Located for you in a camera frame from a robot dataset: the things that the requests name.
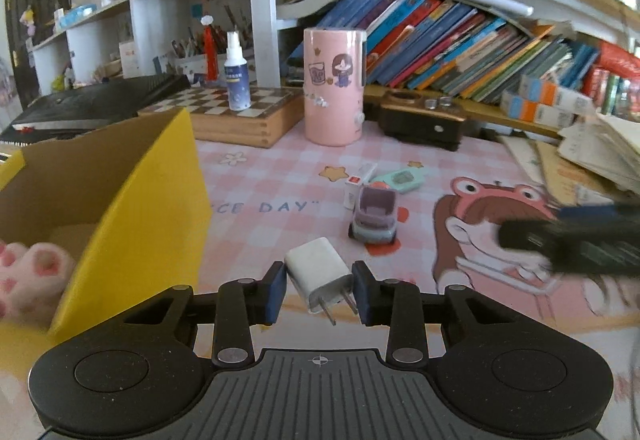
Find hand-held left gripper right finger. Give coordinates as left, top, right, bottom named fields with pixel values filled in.
left=351, top=260, right=521, bottom=366

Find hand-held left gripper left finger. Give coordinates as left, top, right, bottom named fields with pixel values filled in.
left=122, top=261, right=288, bottom=367

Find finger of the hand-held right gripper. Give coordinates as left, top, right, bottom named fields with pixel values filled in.
left=557, top=202, right=640, bottom=222
left=498, top=219, right=558, bottom=251

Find white charger plug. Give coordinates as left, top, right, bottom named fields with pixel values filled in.
left=284, top=237, right=358, bottom=327

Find yellow cardboard box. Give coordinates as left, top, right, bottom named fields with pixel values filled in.
left=0, top=107, right=213, bottom=356

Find pink pig plush toy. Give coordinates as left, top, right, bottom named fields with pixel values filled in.
left=0, top=241, right=77, bottom=326

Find pink checkered tablecloth desktop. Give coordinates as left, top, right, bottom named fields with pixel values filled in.
left=190, top=117, right=640, bottom=401

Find black desktop box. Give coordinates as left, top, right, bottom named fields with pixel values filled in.
left=377, top=90, right=468, bottom=152

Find stack of loose papers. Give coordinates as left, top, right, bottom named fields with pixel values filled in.
left=500, top=112, right=640, bottom=201

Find small white red-labelled box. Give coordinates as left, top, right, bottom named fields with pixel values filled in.
left=344, top=162, right=378, bottom=211

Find orange white medicine box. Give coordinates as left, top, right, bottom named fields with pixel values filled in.
left=500, top=90, right=576, bottom=128
left=520, top=75, right=596, bottom=113

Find teal handheld gadget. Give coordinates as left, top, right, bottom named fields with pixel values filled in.
left=371, top=167, right=428, bottom=193

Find wooden chess board box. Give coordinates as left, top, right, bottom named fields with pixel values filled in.
left=137, top=86, right=307, bottom=149

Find pink cartoon cup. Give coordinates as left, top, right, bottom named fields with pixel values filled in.
left=303, top=26, right=368, bottom=147

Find row of leaning colourful books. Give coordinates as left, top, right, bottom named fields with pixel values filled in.
left=315, top=0, right=601, bottom=103

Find white spray bottle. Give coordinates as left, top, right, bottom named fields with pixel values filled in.
left=223, top=31, right=252, bottom=112

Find white pen holders with pens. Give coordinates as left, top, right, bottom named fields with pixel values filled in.
left=170, top=27, right=228, bottom=76

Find red hanging tassel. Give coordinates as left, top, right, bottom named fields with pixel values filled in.
left=200, top=15, right=221, bottom=83

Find black electronic keyboard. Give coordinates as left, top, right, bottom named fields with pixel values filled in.
left=0, top=74, right=192, bottom=146

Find white carton with red print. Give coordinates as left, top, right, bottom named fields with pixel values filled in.
left=119, top=40, right=141, bottom=78

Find white shelf unit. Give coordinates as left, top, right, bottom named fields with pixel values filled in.
left=27, top=0, right=261, bottom=88

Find blue tissue pack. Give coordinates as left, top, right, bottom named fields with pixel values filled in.
left=55, top=4, right=97, bottom=28

